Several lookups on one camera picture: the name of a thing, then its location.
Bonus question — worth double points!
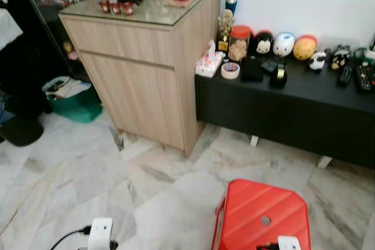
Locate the green bag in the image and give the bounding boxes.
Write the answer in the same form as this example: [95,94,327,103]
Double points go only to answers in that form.
[42,76,104,124]

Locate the black round bin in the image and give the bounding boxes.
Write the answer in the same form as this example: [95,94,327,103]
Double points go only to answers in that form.
[0,115,45,148]

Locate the red plastic stool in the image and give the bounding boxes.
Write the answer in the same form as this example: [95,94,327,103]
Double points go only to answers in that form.
[212,179,312,250]

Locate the white papers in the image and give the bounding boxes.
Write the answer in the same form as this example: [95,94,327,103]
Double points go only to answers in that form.
[45,77,92,100]

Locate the light wooden cabinet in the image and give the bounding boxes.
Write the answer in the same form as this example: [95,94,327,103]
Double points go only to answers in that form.
[59,0,223,157]

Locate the wide black remote control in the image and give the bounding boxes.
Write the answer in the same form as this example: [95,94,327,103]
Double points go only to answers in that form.
[354,61,375,93]

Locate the white pink tissue box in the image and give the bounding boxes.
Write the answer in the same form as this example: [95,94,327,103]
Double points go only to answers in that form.
[195,40,226,79]

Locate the slim black remote control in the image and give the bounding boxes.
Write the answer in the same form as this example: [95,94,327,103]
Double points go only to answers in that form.
[337,64,353,87]

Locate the white tape roll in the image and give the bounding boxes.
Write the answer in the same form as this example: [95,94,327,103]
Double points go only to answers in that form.
[220,61,241,80]

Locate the green white mug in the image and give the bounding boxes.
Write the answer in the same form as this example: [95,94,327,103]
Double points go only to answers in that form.
[352,47,375,64]

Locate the black low console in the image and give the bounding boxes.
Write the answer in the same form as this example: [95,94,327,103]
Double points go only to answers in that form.
[195,56,375,170]

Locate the black square pouch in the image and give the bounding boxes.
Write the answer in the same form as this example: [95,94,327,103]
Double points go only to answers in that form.
[241,56,265,83]

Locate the small black plush toy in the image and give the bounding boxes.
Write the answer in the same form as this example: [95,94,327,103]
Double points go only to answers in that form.
[329,44,352,71]

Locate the clear jar with red lid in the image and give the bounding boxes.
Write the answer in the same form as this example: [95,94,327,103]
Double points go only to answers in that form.
[228,25,253,64]

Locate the small white black plush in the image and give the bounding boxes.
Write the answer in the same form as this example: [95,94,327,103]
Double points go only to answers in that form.
[308,50,327,71]

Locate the black tape dispenser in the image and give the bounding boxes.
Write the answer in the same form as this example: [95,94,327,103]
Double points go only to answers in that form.
[269,62,288,89]

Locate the small black gadget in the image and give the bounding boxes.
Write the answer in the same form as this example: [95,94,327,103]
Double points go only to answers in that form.
[260,57,279,74]

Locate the yellow round plush toy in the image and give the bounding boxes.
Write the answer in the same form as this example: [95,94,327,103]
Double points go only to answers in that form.
[292,35,318,61]

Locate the white round plush toy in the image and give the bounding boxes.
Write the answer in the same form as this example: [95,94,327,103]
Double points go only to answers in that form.
[272,32,296,59]

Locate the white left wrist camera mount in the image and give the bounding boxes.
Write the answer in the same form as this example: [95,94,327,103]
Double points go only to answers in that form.
[87,217,114,250]

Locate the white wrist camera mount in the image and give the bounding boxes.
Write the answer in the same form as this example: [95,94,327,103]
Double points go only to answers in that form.
[277,235,302,250]
[87,217,114,250]

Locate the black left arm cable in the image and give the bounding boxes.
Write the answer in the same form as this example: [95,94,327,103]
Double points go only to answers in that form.
[49,225,92,250]

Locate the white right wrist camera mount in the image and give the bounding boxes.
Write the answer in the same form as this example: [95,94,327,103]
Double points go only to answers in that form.
[277,235,302,250]

